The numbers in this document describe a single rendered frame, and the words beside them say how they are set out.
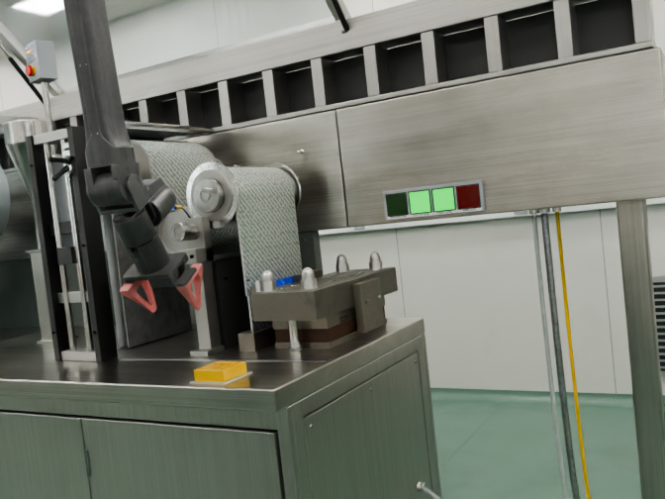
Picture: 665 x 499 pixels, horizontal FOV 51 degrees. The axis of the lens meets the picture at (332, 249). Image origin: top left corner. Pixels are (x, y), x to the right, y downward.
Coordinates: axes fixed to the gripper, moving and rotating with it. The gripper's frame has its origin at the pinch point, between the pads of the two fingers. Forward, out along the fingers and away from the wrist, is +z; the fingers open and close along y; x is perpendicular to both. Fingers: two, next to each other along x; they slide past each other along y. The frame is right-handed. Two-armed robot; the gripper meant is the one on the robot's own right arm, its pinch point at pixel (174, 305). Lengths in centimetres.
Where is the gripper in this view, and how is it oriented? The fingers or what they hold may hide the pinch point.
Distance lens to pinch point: 128.8
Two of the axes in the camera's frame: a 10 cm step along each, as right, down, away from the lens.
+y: -9.2, 0.8, 3.8
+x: -2.7, 5.7, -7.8
